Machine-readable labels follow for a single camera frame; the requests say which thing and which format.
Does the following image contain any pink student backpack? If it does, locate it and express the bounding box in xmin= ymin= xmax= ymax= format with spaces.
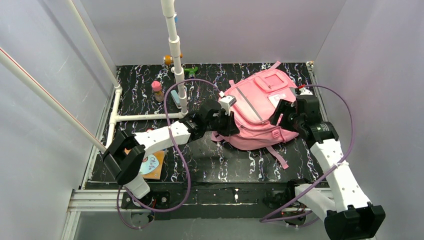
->
xmin=210 ymin=61 xmax=298 ymax=169

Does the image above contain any orange children's book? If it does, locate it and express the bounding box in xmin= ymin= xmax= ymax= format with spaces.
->
xmin=139 ymin=150 xmax=167 ymax=180

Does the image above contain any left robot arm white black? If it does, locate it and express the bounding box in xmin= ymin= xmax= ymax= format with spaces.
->
xmin=102 ymin=96 xmax=240 ymax=199

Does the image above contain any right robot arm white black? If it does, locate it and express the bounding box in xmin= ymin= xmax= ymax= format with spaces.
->
xmin=269 ymin=94 xmax=386 ymax=240

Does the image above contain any light blue eraser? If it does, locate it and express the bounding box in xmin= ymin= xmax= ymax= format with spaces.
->
xmin=170 ymin=90 xmax=182 ymax=109

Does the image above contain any green white marker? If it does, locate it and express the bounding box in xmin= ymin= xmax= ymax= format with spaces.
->
xmin=183 ymin=66 xmax=199 ymax=79

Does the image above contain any pink cap bottle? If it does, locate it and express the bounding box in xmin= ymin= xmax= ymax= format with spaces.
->
xmin=151 ymin=80 xmax=165 ymax=102

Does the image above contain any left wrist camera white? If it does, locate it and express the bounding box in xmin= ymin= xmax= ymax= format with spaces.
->
xmin=218 ymin=91 xmax=237 ymax=116

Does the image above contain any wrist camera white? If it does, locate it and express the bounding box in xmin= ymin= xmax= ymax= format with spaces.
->
xmin=218 ymin=91 xmax=237 ymax=116
xmin=294 ymin=85 xmax=314 ymax=96

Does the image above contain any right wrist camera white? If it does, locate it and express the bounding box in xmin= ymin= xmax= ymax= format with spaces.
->
xmin=294 ymin=85 xmax=314 ymax=96

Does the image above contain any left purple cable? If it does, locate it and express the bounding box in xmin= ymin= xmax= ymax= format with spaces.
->
xmin=115 ymin=78 xmax=222 ymax=230

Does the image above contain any purple cable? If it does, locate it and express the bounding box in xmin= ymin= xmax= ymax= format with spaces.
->
xmin=259 ymin=84 xmax=355 ymax=223
xmin=115 ymin=78 xmax=222 ymax=230

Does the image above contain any orange bottle at wall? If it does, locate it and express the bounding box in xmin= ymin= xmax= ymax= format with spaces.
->
xmin=162 ymin=53 xmax=183 ymax=66

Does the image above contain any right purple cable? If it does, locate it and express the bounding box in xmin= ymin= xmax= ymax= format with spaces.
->
xmin=259 ymin=84 xmax=355 ymax=223

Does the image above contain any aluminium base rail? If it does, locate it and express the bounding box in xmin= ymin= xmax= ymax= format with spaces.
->
xmin=60 ymin=188 xmax=360 ymax=240

